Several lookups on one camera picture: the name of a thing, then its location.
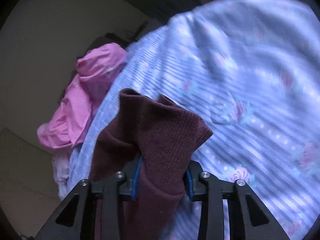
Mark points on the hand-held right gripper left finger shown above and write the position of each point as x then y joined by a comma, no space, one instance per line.
137,177

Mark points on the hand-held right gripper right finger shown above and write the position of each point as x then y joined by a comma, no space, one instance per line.
189,182

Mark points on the maroon pants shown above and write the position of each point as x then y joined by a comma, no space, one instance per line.
160,135

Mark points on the pink crumpled duvet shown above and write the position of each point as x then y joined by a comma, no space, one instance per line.
82,100

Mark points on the blue striped floral bed sheet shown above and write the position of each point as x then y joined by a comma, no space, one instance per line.
250,80

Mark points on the pale pink floral pillow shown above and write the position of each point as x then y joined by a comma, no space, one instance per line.
61,175

